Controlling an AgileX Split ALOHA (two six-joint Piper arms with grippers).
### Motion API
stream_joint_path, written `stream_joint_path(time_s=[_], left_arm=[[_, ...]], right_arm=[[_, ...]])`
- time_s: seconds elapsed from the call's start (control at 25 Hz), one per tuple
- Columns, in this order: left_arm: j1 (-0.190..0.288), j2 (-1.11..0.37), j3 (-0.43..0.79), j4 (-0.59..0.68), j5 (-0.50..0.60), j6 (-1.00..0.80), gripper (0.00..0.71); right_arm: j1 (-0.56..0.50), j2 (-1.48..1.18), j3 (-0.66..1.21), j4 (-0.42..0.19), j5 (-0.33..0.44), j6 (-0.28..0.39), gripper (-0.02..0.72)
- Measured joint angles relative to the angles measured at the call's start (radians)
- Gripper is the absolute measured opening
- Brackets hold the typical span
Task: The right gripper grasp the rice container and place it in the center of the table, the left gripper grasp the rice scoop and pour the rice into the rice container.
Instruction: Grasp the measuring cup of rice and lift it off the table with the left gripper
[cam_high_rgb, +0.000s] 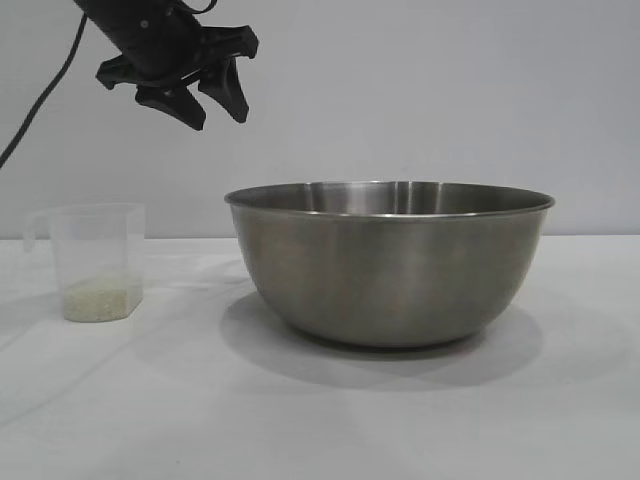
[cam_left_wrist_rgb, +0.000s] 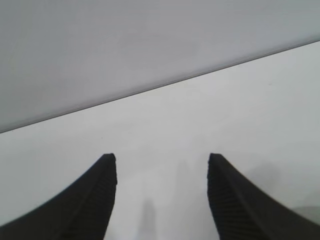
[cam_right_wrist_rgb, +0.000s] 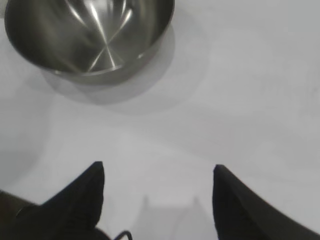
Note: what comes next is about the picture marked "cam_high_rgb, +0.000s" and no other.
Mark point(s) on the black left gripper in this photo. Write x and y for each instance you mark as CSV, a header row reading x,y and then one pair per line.
x,y
150,35

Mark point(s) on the clear plastic measuring cup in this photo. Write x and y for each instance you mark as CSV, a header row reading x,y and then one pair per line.
x,y
100,240

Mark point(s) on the white rice grains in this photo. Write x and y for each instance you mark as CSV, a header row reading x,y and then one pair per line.
x,y
100,300

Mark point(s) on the stainless steel mixing bowl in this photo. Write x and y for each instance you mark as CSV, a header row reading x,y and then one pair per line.
x,y
390,275

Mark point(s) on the white tablecloth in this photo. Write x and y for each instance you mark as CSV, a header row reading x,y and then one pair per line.
x,y
200,400

